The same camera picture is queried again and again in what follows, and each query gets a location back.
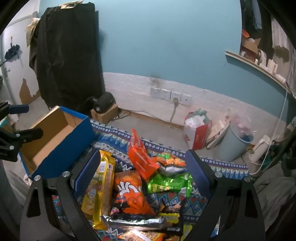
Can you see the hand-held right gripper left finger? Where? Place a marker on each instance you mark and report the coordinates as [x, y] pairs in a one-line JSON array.
[[87, 171]]

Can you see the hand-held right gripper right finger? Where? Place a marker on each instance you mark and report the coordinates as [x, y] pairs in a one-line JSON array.
[[196, 172]]

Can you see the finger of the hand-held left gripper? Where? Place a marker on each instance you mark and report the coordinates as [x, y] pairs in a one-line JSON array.
[[19, 109], [27, 135]]

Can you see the yellow biscuit packet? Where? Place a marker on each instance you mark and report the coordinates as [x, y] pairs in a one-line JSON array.
[[99, 190]]

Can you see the orange chip bag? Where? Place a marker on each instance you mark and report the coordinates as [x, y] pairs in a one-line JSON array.
[[171, 162]]

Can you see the blue cardboard box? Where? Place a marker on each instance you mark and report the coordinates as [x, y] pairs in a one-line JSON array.
[[67, 153]]

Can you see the green snack bag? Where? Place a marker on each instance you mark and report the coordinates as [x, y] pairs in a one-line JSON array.
[[168, 185]]

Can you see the red-orange snack bag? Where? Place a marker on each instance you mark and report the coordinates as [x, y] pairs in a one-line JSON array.
[[141, 160]]

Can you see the silver black snack packet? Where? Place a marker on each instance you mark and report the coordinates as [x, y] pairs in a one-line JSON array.
[[134, 221]]

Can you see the orange cracker packet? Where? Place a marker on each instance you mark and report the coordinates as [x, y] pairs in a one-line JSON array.
[[143, 236]]

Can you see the white door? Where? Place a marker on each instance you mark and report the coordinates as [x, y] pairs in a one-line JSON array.
[[16, 76]]

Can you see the red white paper bag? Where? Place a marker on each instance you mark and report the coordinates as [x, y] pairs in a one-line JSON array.
[[198, 136]]

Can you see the grey-blue waste bin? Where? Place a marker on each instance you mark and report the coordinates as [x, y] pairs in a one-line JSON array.
[[231, 146]]

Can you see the blue patterned tablecloth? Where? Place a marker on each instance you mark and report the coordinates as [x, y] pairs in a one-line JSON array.
[[120, 136]]

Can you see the flattened printed carton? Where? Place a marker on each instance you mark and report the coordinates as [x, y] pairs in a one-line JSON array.
[[218, 129]]

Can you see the dark blue folded umbrella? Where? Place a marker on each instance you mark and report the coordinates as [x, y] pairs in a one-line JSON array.
[[12, 52]]

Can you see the small brown cardboard box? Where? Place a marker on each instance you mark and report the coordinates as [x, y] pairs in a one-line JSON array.
[[108, 114]]

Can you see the white electric kettle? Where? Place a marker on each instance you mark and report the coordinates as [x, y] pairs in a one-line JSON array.
[[260, 148]]

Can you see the black fabric wardrobe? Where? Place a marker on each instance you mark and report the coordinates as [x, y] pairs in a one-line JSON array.
[[69, 58]]

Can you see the black cylindrical speaker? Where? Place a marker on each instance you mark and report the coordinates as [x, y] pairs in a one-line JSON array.
[[105, 102]]

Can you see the grey bed sheet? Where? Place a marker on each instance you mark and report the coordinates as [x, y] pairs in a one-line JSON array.
[[275, 197]]

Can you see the open cardboard box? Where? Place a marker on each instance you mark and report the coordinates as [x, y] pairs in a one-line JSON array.
[[249, 45]]

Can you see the hanging dark clothes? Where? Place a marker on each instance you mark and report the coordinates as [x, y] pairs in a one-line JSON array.
[[253, 14]]

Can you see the white wall socket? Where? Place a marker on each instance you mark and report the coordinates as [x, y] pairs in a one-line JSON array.
[[176, 96], [165, 94], [155, 92], [186, 99]]

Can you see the white wall shelf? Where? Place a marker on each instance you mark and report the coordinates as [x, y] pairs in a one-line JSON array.
[[252, 64]]

